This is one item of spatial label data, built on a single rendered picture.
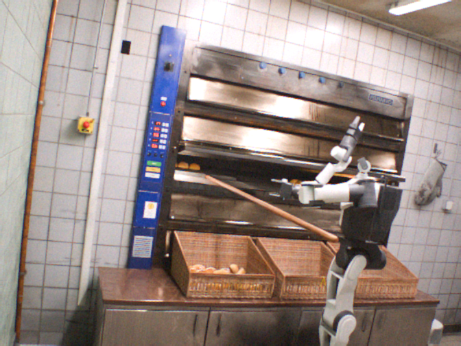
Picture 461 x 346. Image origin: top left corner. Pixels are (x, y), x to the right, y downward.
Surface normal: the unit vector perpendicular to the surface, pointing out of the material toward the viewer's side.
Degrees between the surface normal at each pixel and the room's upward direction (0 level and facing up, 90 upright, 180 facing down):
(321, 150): 70
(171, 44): 90
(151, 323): 90
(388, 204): 90
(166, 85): 90
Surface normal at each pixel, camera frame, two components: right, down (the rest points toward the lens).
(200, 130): 0.37, -0.22
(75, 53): 0.34, 0.13
